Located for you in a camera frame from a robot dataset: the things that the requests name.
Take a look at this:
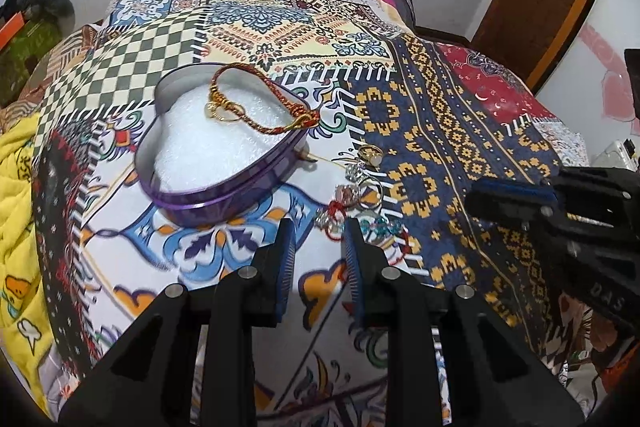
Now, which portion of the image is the white cabinet with pink flowers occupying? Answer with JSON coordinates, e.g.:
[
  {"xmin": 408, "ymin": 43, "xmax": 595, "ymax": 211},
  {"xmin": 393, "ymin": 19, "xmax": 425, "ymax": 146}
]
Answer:
[{"xmin": 534, "ymin": 0, "xmax": 640, "ymax": 160}]

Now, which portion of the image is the thin gold pin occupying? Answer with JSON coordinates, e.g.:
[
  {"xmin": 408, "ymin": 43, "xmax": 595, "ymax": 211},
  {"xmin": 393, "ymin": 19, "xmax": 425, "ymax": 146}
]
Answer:
[{"xmin": 297, "ymin": 147, "xmax": 352, "ymax": 165}]

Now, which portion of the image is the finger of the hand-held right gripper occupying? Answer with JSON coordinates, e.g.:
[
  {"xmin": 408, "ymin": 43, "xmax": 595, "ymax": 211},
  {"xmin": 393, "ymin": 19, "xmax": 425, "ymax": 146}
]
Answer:
[{"xmin": 465, "ymin": 178, "xmax": 559, "ymax": 224}]

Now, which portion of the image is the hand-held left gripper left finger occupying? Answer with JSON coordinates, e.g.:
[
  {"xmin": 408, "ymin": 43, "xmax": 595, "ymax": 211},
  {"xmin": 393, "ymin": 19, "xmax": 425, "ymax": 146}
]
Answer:
[{"xmin": 59, "ymin": 219, "xmax": 297, "ymax": 427}]

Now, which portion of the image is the gold rings cluster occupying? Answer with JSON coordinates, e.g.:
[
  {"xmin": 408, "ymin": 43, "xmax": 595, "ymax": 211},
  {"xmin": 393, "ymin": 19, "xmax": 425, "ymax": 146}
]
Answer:
[{"xmin": 204, "ymin": 99, "xmax": 247, "ymax": 124}]

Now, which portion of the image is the yellow cartoon blanket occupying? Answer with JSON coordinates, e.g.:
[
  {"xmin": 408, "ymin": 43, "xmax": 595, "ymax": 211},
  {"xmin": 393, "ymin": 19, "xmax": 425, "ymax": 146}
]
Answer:
[{"xmin": 0, "ymin": 109, "xmax": 57, "ymax": 415}]

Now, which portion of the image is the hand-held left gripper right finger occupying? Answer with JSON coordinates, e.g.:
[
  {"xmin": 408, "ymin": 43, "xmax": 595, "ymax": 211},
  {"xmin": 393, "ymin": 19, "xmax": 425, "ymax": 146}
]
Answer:
[{"xmin": 344, "ymin": 217, "xmax": 587, "ymax": 427}]

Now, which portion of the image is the colourful patchwork blanket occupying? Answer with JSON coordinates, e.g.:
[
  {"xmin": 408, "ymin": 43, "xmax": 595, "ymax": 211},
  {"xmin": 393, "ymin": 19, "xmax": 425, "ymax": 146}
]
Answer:
[{"xmin": 31, "ymin": 0, "xmax": 592, "ymax": 427}]

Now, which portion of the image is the red and gold braided bracelet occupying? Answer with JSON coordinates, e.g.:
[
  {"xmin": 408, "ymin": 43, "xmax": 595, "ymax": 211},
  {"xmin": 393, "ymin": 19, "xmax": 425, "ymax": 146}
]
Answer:
[{"xmin": 209, "ymin": 63, "xmax": 319, "ymax": 136}]

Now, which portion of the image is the dark bag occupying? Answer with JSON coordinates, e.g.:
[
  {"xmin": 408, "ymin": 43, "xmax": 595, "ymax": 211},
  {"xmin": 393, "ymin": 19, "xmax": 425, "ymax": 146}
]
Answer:
[{"xmin": 389, "ymin": 0, "xmax": 472, "ymax": 45}]

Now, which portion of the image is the gold ring with white stone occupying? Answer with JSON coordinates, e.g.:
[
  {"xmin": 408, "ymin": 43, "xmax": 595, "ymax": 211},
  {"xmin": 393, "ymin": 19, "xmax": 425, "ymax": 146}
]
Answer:
[{"xmin": 358, "ymin": 145, "xmax": 385, "ymax": 170}]

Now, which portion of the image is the silver crystal ring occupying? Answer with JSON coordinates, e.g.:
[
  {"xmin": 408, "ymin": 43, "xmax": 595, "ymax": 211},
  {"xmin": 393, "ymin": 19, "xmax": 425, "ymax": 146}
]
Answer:
[{"xmin": 344, "ymin": 161, "xmax": 372, "ymax": 184}]

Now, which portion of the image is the purple heart-shaped tin box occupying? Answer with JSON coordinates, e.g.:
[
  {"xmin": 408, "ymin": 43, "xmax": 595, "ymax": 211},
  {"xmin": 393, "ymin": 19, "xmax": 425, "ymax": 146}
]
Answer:
[{"xmin": 134, "ymin": 63, "xmax": 312, "ymax": 225}]

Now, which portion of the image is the green cloth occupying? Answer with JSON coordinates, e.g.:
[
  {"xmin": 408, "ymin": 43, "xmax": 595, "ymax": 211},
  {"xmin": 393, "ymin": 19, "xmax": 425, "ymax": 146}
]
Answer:
[{"xmin": 0, "ymin": 0, "xmax": 77, "ymax": 108}]

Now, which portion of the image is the large silver ring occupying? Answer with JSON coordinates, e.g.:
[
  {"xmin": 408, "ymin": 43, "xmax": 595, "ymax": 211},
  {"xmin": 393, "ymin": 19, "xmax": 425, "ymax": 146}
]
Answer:
[{"xmin": 356, "ymin": 178, "xmax": 385, "ymax": 211}]

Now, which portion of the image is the small white appliance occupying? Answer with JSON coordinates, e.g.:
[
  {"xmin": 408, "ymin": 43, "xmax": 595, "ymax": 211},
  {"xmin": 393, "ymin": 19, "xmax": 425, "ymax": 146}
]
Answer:
[{"xmin": 594, "ymin": 138, "xmax": 640, "ymax": 168}]

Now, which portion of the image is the thin red cord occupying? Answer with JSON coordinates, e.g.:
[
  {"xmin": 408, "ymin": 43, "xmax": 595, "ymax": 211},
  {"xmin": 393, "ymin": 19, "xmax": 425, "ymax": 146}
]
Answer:
[{"xmin": 389, "ymin": 231, "xmax": 417, "ymax": 267}]

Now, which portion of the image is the white foam padding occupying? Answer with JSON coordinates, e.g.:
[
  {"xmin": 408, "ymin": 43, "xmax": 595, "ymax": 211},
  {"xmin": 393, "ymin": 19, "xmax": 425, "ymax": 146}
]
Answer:
[{"xmin": 152, "ymin": 77, "xmax": 301, "ymax": 195}]

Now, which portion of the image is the turquoise bead bracelet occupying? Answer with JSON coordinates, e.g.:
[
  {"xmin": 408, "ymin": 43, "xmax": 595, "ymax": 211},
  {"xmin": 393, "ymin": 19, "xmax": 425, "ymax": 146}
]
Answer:
[{"xmin": 359, "ymin": 214, "xmax": 402, "ymax": 239}]

